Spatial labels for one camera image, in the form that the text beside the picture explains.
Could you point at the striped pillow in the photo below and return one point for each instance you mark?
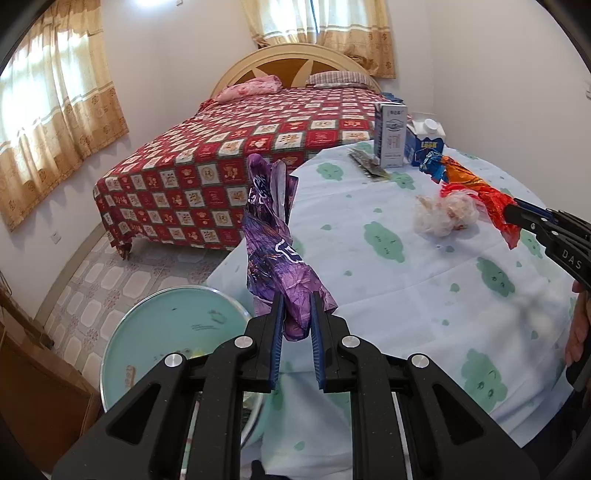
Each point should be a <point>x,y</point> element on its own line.
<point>341,79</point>

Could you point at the beige curtain with dark gap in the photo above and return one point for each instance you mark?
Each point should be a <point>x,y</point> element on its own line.
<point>351,32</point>

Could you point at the crumpled clear plastic bag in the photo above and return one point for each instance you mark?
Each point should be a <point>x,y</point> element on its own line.
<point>443,214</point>

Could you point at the bed with red patterned sheet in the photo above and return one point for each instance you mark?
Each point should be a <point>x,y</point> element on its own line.
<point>207,175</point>

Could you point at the pink pillow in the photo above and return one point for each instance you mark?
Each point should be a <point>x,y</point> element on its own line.
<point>249,88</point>

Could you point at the wide beige curtain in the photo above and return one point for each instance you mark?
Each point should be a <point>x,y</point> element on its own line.
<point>46,115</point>

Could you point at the teal round trash bin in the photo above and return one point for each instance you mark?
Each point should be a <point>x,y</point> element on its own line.
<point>184,314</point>

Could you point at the cloud print tablecloth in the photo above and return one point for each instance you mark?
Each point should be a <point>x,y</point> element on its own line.
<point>392,286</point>

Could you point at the blue folded cloth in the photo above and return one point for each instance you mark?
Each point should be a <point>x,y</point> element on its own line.
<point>395,98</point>

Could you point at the red orange snack wrapper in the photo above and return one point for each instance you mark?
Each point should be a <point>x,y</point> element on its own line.
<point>480,189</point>

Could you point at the tall white carton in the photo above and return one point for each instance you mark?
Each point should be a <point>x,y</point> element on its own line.
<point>392,138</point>

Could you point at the person's right hand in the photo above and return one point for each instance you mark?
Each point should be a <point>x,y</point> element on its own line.
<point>576,332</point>

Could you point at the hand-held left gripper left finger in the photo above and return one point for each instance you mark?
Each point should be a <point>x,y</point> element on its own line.
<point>275,341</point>

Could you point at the purple snack wrapper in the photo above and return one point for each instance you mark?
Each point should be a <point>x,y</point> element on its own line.
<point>277,249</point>

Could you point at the blue carton with white cap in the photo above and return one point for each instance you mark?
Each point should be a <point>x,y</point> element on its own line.
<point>429,145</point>

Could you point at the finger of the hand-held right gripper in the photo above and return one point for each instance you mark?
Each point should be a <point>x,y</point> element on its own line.
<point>521,222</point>
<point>531,207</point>

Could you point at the flat black snack packet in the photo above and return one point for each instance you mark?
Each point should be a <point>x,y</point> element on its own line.
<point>369,165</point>

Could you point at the cream wooden headboard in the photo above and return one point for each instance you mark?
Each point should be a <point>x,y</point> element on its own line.
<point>277,69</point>

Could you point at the wall outlet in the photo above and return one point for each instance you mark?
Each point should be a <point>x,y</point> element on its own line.
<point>56,236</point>

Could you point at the wooden cabinet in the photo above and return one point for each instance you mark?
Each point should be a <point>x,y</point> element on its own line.
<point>37,392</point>

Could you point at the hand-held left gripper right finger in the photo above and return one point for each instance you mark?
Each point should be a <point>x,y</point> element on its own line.
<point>316,344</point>

